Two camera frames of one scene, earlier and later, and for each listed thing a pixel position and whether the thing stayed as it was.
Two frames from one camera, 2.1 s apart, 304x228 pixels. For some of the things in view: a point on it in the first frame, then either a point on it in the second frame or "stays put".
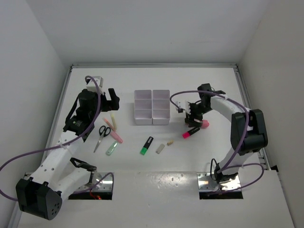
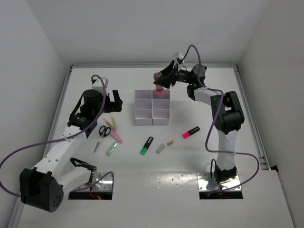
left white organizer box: [143, 107] stays put
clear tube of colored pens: [204, 123] → [157, 75]
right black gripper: [190, 118] → [166, 81]
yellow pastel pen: [114, 121] stays put
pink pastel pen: [106, 120] stays put
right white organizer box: [161, 107] stays put
